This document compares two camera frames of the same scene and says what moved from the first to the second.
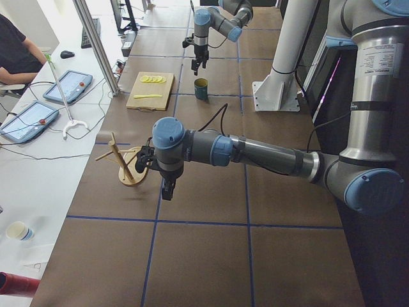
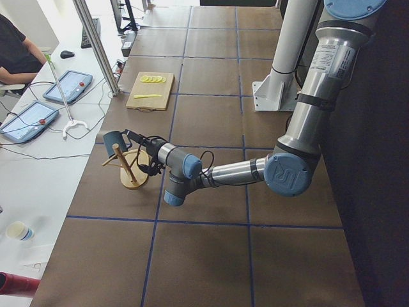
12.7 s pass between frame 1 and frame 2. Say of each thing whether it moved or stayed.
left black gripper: moved
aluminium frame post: stayed
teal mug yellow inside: moved
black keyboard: stayed
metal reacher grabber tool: stayed
